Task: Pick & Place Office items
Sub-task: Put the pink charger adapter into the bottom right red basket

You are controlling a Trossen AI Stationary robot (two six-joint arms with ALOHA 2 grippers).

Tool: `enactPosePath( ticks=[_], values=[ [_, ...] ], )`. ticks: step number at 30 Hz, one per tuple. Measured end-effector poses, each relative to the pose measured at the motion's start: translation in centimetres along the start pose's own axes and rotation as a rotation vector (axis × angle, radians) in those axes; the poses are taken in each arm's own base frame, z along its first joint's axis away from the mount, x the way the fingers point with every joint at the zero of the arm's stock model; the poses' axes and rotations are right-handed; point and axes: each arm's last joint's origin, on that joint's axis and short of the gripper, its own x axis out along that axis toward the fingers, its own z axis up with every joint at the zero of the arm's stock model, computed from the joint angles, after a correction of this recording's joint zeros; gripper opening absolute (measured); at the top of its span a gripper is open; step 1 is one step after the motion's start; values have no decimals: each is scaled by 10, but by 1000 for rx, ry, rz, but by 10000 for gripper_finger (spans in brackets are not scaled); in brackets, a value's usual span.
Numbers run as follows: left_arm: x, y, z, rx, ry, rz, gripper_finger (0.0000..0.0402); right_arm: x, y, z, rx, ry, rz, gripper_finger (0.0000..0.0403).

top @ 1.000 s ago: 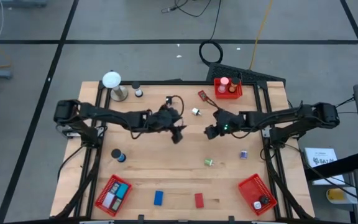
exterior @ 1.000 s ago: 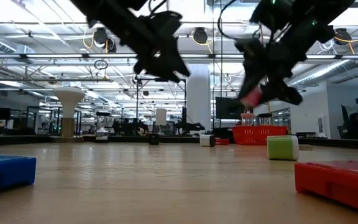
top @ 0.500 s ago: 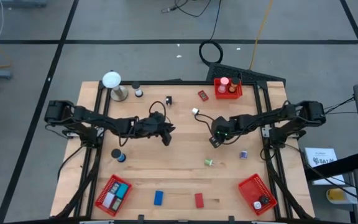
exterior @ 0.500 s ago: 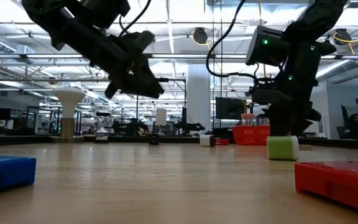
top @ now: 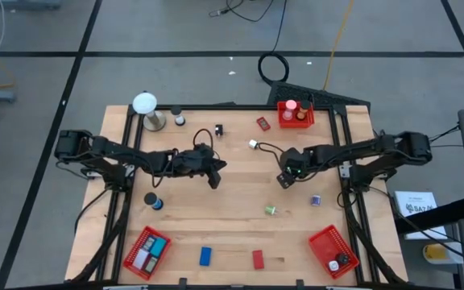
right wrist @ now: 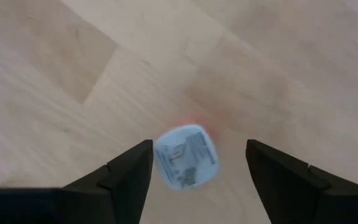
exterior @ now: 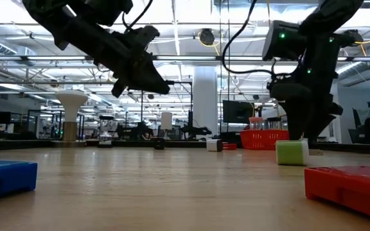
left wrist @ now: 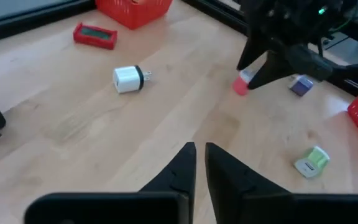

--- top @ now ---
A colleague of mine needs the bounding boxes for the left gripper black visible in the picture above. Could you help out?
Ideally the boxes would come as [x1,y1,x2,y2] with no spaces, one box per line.
[174,151,228,190]

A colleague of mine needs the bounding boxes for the pink capped hourglass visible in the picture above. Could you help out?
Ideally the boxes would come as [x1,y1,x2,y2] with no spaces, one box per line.
[282,99,298,122]

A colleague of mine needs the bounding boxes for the white sand hourglass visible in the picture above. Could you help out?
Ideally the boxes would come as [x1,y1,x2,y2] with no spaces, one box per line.
[169,105,187,126]

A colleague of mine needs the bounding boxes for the plain blue plastic case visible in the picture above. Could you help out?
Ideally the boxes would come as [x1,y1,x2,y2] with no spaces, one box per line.
[199,246,213,267]

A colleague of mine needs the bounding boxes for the white plastic case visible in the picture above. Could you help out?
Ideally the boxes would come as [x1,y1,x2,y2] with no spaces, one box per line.
[133,249,151,270]

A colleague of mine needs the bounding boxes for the red slotted plastic basket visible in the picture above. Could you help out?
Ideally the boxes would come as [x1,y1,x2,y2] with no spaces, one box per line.
[122,225,172,281]
[276,101,316,130]
[308,224,360,280]

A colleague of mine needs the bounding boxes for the orange sand hourglass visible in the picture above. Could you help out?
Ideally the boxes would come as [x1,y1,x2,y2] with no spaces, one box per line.
[295,99,313,122]

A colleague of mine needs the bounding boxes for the blue sand hourglass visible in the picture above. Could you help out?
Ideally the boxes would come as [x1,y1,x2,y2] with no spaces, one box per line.
[143,192,164,212]

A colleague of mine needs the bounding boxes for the white mushroom lamp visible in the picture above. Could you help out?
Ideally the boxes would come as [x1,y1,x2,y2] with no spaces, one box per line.
[131,91,168,133]

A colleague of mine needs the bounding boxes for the plain red plastic case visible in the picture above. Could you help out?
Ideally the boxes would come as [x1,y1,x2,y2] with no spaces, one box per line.
[251,249,265,270]

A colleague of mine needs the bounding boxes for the white printed cardboard box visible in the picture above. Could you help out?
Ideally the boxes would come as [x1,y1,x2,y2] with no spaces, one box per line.
[394,190,449,241]

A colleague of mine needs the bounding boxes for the black angled bar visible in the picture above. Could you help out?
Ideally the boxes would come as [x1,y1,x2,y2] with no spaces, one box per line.
[395,196,464,235]

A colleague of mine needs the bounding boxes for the clear tub yellow contents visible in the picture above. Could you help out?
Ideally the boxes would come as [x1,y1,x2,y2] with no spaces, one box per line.
[422,242,464,266]

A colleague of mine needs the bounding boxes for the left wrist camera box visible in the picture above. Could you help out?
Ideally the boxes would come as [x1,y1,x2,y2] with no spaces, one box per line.
[193,143,217,162]

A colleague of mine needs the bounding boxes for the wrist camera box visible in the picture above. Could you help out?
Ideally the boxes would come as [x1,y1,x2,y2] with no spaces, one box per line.
[276,171,297,189]
[193,143,217,162]

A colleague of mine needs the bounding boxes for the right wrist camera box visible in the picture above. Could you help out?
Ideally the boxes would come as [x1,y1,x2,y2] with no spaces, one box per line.
[276,171,297,189]

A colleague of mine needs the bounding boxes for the right camera black cable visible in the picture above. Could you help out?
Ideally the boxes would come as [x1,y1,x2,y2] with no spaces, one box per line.
[255,140,285,172]

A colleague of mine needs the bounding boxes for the camera black cable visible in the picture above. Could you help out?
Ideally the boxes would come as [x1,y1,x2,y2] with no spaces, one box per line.
[255,140,285,172]
[193,127,216,152]

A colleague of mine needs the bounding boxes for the left camera black cable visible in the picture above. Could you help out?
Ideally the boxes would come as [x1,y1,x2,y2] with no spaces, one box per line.
[193,127,216,152]

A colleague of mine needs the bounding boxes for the black aluminium table frame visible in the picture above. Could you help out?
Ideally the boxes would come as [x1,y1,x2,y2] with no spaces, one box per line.
[68,103,408,290]

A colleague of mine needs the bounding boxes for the black coiled floor cable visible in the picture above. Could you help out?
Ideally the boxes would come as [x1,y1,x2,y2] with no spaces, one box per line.
[257,0,291,86]

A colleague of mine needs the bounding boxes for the yellow cable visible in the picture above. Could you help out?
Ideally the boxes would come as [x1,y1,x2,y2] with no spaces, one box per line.
[322,0,355,92]

